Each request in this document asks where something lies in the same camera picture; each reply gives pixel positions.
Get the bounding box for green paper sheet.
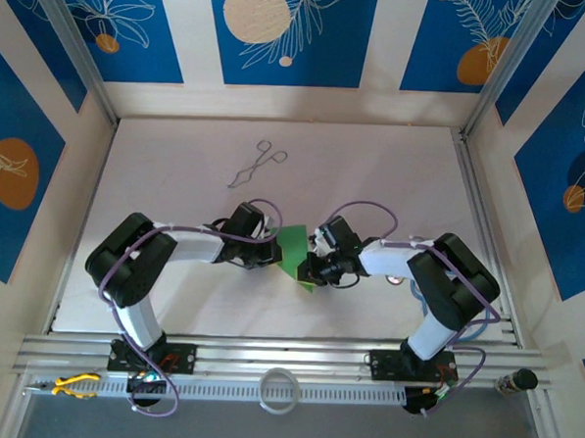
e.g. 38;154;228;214
271;222;322;295

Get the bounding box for white tape roll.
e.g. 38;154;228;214
257;366;298;417

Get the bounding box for dark capped bottle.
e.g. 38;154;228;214
493;366;540;398

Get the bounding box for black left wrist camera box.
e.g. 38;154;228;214
226;201;268;241

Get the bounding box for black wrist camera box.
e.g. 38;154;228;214
317;215;366;256
226;201;268;241

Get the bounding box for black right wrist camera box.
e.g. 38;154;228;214
317;215;366;256

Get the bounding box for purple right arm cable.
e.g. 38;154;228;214
317;197;508;423

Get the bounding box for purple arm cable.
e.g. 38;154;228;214
317;197;508;423
91;189;288;425

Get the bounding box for aluminium front rail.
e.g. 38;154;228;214
12;317;557;404

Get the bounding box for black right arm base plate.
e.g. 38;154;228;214
368;348;460;386

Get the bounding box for metal wire tongs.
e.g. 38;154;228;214
226;137;290;193

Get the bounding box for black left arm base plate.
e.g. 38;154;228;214
107;339;199;376

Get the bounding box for slotted grey cable duct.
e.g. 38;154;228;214
23;365;411;415

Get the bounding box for aluminium side rail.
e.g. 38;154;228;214
443;131;536;348
45;117;119;338

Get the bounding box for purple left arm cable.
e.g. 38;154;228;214
91;189;288;425

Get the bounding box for yellow handled pliers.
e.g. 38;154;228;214
22;368;103;401

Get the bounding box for aluminium frame post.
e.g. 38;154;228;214
462;0;557;141
20;0;126;125

